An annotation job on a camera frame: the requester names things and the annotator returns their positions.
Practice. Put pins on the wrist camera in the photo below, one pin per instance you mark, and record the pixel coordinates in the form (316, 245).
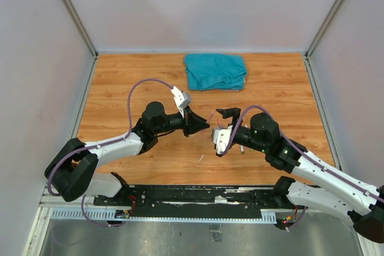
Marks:
(220, 138)
(182, 99)

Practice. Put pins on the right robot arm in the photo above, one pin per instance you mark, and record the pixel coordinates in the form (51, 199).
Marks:
(336, 193)

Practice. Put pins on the pink pen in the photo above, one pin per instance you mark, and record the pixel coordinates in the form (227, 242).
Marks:
(208, 122)

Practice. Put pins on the grey slotted cable duct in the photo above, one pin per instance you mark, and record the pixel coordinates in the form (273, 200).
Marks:
(118, 215)

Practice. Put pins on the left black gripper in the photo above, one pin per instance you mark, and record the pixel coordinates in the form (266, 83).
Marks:
(192, 123)

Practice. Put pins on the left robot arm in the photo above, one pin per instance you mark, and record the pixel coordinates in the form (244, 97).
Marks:
(72, 173)

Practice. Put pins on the teal folded cloth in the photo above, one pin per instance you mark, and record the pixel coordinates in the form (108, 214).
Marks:
(213, 71)

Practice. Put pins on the pink marker on table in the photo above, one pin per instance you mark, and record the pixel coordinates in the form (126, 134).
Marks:
(219, 123)

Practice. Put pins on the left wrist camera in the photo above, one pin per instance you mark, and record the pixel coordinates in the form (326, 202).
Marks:
(182, 99)

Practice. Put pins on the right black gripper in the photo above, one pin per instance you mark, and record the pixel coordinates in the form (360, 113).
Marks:
(228, 113)

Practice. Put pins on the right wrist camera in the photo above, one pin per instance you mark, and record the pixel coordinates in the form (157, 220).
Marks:
(220, 138)

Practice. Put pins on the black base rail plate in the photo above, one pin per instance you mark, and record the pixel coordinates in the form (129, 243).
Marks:
(183, 201)

